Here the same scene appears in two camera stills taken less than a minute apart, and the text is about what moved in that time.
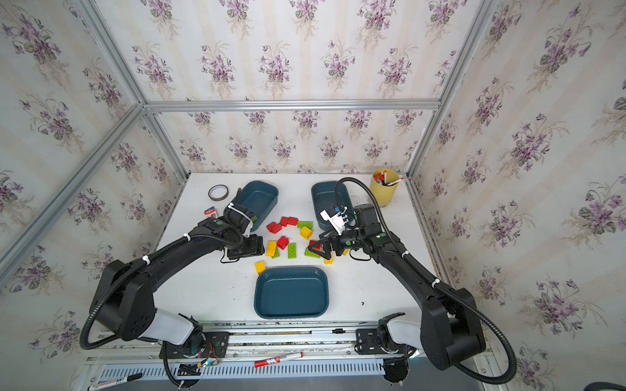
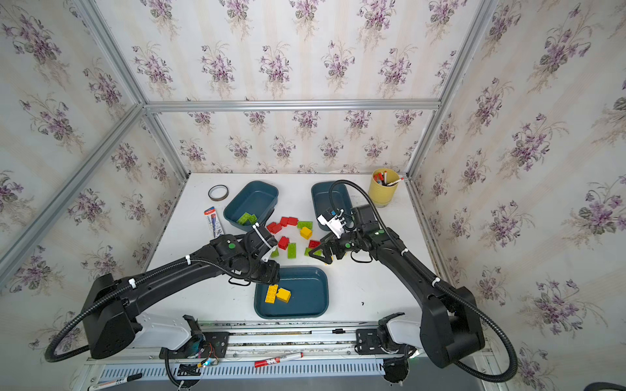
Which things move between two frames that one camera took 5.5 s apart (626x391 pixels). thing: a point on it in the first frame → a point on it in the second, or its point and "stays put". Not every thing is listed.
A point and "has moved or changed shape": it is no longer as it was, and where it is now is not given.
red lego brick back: x=285 y=221 stays put
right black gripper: x=335 y=242 stays put
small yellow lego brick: x=260 y=267 has moved or changed shape
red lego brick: x=274 y=227 stays put
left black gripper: x=249 y=245 → x=264 y=266
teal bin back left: x=257 y=199 stays put
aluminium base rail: x=284 y=357 stays put
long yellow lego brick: x=271 y=248 → x=271 y=294
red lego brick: x=283 y=242 stays put
